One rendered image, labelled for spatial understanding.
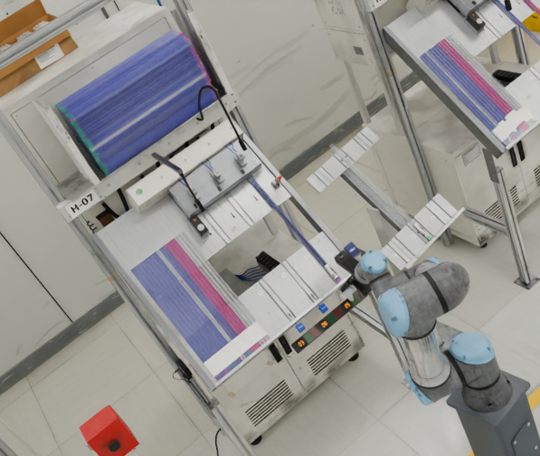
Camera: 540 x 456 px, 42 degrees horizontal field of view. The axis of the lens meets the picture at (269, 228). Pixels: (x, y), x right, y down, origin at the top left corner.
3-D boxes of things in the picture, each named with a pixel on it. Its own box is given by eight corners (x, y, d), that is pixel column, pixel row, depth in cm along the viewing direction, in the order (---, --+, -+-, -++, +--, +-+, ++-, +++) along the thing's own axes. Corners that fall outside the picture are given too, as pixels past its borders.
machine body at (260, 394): (370, 354, 323) (323, 257, 289) (251, 456, 305) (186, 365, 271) (294, 298, 375) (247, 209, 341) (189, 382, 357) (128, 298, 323)
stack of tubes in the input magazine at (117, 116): (221, 97, 257) (187, 32, 243) (105, 176, 245) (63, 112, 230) (205, 91, 267) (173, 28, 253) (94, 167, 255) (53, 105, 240)
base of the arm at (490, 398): (522, 384, 214) (516, 363, 208) (494, 420, 208) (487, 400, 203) (480, 365, 225) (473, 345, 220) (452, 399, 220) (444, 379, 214)
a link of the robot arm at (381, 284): (419, 296, 210) (401, 264, 213) (385, 314, 210) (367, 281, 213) (416, 299, 218) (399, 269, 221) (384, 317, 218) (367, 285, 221)
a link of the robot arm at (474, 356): (507, 375, 206) (497, 346, 199) (467, 396, 206) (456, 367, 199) (487, 349, 216) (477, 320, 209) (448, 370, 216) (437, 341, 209)
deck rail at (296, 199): (359, 271, 264) (362, 267, 258) (355, 275, 263) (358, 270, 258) (241, 136, 279) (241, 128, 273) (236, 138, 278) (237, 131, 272)
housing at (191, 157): (242, 147, 278) (243, 131, 265) (142, 219, 266) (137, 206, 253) (230, 132, 280) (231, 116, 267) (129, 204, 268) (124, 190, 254)
